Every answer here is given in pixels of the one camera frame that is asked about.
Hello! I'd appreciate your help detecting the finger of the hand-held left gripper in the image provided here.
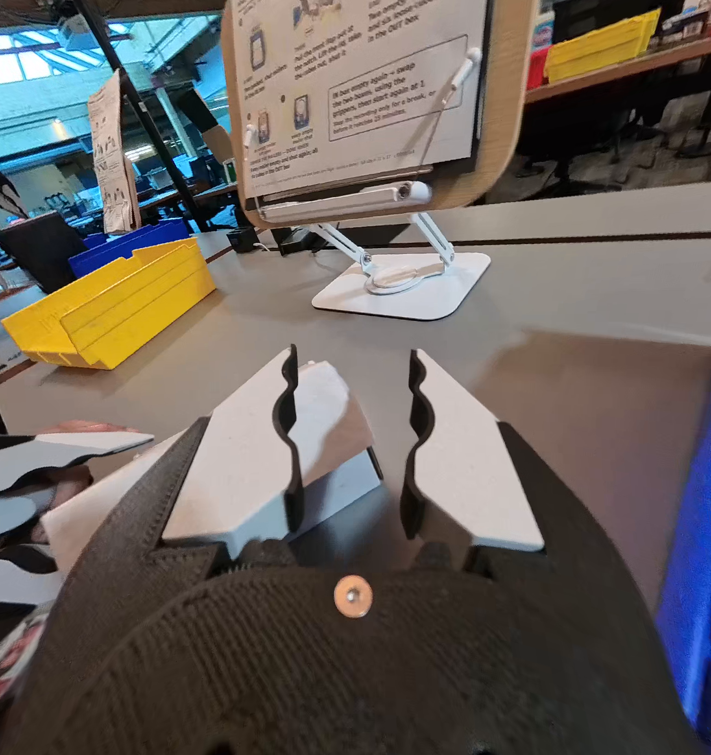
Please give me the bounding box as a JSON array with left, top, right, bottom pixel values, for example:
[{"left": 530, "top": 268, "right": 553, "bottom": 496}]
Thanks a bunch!
[
  {"left": 0, "top": 433, "right": 155, "bottom": 495},
  {"left": 0, "top": 544, "right": 67, "bottom": 605}
]

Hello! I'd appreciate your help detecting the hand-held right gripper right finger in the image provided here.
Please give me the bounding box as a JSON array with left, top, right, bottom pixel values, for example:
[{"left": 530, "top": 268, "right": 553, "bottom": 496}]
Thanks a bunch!
[{"left": 399, "top": 348, "right": 546, "bottom": 569}]

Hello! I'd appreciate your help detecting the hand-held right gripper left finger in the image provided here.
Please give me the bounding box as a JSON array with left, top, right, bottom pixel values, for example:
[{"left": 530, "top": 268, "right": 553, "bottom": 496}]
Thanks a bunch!
[{"left": 162, "top": 344, "right": 307, "bottom": 561}]

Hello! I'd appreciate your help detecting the white cardboard mailer box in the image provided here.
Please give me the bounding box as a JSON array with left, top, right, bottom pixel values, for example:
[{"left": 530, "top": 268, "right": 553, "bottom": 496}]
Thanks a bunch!
[{"left": 39, "top": 360, "right": 386, "bottom": 576}]

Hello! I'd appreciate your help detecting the yellow plastic bin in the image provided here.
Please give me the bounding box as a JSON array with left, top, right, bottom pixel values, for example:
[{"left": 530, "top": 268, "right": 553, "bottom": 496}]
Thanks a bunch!
[
  {"left": 1, "top": 236, "right": 217, "bottom": 371},
  {"left": 544, "top": 9, "right": 662, "bottom": 83}
]

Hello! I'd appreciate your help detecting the blue plastic bin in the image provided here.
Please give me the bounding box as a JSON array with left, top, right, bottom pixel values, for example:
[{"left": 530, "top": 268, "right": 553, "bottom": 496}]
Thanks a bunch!
[
  {"left": 656, "top": 319, "right": 711, "bottom": 744},
  {"left": 69, "top": 219, "right": 194, "bottom": 278}
]

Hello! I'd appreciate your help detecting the grey desk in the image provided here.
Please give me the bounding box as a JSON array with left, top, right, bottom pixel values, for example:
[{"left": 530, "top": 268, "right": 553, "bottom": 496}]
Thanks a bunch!
[{"left": 0, "top": 180, "right": 711, "bottom": 614}]

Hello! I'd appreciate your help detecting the black box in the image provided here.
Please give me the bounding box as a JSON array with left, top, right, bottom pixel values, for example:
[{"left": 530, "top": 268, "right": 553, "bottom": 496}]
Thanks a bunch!
[{"left": 0, "top": 211, "right": 87, "bottom": 293}]

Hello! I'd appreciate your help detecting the black power adapter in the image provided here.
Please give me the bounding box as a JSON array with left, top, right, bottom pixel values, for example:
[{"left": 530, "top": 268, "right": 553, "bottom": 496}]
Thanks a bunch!
[{"left": 279, "top": 227, "right": 327, "bottom": 256}]

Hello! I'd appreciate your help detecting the beige instruction sheet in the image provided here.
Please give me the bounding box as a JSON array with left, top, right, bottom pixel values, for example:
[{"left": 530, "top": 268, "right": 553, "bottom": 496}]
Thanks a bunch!
[{"left": 87, "top": 70, "right": 142, "bottom": 234}]

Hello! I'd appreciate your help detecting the black slanted pole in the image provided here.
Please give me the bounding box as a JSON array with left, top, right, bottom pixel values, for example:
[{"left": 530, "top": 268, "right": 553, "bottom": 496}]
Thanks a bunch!
[{"left": 75, "top": 0, "right": 210, "bottom": 232}]

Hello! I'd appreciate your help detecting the white instruction sheet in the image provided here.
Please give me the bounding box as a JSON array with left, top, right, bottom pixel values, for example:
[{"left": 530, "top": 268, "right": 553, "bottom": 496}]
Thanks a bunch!
[{"left": 228, "top": 0, "right": 492, "bottom": 198}]

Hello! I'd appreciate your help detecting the wooden shelf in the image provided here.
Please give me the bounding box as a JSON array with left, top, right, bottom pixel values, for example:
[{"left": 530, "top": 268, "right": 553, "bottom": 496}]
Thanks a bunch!
[{"left": 526, "top": 35, "right": 711, "bottom": 104}]

